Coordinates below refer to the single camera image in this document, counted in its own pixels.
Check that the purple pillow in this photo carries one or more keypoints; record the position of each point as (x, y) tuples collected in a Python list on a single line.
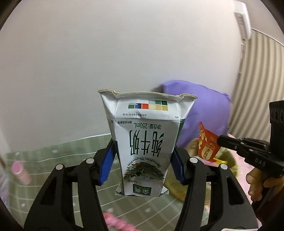
[(212, 109)]

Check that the beige striped curtain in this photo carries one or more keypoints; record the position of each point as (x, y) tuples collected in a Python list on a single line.
[(259, 82)]

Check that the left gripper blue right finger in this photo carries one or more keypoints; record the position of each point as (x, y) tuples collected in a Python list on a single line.
[(177, 166)]

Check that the white air conditioner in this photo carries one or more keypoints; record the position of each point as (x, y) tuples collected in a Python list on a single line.
[(243, 20)]

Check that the green checked blanket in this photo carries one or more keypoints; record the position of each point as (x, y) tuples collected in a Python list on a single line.
[(65, 193)]

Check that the right bare hand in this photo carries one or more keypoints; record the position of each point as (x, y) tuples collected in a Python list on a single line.
[(255, 178)]

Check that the pink round bottle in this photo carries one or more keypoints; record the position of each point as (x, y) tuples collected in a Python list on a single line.
[(21, 173)]

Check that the yellow-green trash bag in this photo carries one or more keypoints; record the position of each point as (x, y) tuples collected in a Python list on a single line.
[(197, 172)]

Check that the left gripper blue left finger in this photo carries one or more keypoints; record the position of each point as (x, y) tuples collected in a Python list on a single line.
[(106, 164)]

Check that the white milk carton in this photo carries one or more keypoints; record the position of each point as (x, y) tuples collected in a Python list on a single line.
[(145, 127)]

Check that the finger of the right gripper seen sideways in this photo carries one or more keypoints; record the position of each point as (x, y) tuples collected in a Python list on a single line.
[(228, 142)]

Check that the pink floral wrapper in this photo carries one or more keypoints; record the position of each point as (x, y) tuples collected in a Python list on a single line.
[(119, 224)]

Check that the red snack wrapper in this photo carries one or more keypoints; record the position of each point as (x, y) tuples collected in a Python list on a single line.
[(207, 146)]

